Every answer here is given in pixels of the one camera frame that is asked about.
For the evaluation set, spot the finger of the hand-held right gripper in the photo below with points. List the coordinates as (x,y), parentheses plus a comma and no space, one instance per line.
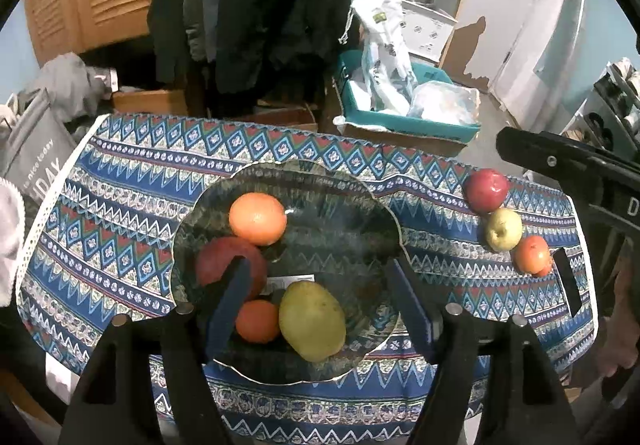
(550,152)

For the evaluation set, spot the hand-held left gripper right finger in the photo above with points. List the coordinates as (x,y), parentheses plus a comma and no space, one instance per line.
(410,310)

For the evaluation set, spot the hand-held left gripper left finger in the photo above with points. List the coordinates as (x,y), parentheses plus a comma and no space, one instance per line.
(230,310)

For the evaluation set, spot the dark red apple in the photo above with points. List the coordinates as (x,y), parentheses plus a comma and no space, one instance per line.
(220,260)

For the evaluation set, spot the yellow pear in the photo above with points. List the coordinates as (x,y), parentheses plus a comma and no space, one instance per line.
(312,320)

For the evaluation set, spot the round yellow apple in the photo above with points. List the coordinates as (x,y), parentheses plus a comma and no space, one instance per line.
(504,229)

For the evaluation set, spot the large orange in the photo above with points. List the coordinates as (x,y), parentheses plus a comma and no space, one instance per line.
(532,253)

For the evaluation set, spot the dark glass plate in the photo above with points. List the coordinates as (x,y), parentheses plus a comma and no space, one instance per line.
(330,235)

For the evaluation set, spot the person's right hand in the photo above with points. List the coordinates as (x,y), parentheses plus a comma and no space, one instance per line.
(622,325)

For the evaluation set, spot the white shoe rack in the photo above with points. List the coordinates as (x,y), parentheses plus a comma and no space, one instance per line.
(585,110)

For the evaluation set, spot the black phone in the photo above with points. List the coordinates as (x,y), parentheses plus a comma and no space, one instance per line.
(567,282)

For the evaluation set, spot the rows of shoes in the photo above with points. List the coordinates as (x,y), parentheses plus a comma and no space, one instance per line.
(622,70)

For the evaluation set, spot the clear plastic bag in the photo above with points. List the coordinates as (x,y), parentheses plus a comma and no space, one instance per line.
(440,102)

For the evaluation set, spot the silver pipe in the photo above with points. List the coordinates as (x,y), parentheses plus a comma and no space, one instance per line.
(560,25)

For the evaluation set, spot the white door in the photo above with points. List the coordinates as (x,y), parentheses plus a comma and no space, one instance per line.
(500,15)

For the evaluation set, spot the blue patterned tablecloth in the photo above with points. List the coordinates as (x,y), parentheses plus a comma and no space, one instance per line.
(125,205)

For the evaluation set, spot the brown cardboard box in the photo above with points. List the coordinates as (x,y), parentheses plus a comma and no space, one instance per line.
(400,140)

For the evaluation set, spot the white patterned crate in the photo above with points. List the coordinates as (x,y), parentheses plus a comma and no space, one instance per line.
(430,32)

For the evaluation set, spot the teal plastic basket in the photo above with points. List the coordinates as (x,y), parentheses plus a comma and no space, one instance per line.
(380,121)

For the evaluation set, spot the white rice bag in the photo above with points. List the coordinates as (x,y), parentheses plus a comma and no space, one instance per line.
(385,50)

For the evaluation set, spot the red cardboard box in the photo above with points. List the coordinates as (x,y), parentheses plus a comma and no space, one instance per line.
(280,120)

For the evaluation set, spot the wooden drawer box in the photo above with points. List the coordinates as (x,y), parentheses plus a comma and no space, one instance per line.
(150,101)

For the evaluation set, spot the white fleece blanket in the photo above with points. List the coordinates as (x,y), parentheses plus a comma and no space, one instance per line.
(10,235)

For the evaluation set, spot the grey tote bag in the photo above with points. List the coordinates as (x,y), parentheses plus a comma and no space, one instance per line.
(35,145)

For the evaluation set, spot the grey clothes pile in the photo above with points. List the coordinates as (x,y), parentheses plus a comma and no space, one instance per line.
(65,85)

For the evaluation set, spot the black hooded jacket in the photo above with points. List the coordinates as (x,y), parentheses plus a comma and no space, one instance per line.
(280,15)

